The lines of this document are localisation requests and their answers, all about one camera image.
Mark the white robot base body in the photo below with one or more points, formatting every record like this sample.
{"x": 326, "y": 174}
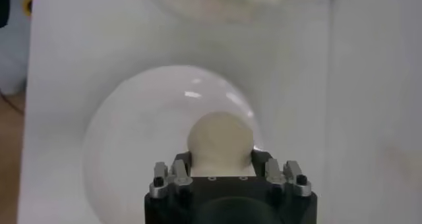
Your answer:
{"x": 13, "y": 47}

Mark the white steamed baozi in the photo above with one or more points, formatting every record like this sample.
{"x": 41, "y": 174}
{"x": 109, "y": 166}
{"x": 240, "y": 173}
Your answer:
{"x": 221, "y": 139}

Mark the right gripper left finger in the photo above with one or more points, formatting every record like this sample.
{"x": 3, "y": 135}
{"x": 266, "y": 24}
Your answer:
{"x": 178, "y": 172}

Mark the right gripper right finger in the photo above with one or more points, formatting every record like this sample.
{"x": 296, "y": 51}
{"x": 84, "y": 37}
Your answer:
{"x": 273, "y": 171}

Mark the white round plate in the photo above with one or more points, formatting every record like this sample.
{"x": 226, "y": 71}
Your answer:
{"x": 141, "y": 129}

